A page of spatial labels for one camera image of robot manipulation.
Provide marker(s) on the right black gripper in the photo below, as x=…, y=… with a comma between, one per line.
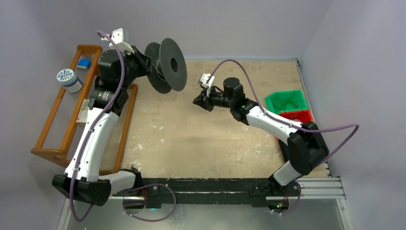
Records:
x=207, y=99

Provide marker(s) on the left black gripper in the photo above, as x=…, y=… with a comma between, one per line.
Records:
x=144, y=61

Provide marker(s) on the black cable spool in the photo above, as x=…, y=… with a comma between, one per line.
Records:
x=168, y=69

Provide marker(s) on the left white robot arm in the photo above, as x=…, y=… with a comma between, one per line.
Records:
x=81, y=180

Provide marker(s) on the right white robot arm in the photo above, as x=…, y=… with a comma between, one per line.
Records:
x=306, y=148

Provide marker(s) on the blue white small box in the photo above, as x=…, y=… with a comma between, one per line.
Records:
x=84, y=64

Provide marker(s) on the blue white round tin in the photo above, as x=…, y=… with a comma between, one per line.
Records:
x=69, y=80

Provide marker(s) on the green plastic bin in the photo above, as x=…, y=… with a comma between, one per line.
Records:
x=285, y=101

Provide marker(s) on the white red carton box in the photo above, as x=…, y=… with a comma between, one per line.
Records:
x=83, y=112

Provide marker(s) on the black plastic bin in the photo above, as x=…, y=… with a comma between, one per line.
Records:
x=284, y=150

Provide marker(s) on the red plastic bin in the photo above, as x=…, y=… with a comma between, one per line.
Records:
x=300, y=115

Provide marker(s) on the wooden rack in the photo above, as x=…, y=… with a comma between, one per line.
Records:
x=66, y=108

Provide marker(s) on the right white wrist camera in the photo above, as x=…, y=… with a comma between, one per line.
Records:
x=205, y=82

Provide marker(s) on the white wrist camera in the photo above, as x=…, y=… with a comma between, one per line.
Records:
x=205, y=82
x=120, y=38

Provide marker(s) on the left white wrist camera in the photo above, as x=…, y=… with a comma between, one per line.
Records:
x=120, y=38

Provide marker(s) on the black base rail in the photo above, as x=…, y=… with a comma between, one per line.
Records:
x=256, y=192

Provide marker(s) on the aluminium frame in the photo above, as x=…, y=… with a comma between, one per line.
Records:
x=320, y=205

